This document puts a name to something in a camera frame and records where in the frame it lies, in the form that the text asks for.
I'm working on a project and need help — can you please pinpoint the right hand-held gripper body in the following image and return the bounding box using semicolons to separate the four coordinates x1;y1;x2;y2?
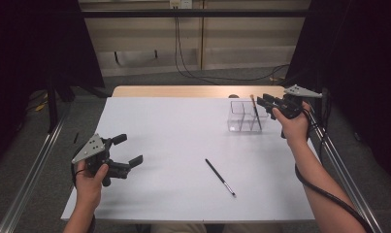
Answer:
273;83;324;120

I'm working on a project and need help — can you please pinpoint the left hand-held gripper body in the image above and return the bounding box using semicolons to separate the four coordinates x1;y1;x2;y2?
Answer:
71;133;133;187

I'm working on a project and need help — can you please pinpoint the gold ferrule makeup brush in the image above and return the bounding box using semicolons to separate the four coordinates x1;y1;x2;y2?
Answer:
248;93;263;131

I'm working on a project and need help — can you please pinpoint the clear acrylic organizer box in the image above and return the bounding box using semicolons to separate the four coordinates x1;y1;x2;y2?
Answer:
227;100;271;134

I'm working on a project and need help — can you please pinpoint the thin black makeup brush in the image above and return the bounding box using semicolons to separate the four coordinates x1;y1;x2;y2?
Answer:
205;157;237;198

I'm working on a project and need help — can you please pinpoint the person's right hand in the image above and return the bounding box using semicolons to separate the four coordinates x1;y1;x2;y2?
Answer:
271;100;312;148

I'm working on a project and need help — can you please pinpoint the person's left hand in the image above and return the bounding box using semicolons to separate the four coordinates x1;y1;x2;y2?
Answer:
74;159;111;212

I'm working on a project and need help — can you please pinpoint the black metal stand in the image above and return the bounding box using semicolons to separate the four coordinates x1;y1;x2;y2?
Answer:
47;76;59;134

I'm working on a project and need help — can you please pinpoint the black curtain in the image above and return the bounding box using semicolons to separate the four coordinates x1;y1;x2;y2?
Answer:
284;0;391;185
0;0;106;169

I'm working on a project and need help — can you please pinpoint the left hand-held gripper cable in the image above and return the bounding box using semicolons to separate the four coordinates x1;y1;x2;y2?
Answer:
70;159;97;233

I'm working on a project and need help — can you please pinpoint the hand-held gripper cable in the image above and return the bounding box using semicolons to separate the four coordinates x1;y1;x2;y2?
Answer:
70;159;97;233
294;106;375;233

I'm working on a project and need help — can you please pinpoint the black power cable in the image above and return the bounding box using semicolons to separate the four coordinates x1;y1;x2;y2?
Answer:
177;16;291;83
174;8;218;86

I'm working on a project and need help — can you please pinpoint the aluminium frame rail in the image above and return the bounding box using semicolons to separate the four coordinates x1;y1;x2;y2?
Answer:
0;103;73;233
308;96;384;233

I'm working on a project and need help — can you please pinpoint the right hand-held gripper cable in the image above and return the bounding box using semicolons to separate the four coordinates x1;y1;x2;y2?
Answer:
294;106;375;233

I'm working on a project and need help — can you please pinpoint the white wall outlet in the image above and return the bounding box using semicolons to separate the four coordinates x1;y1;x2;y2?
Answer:
169;0;193;10

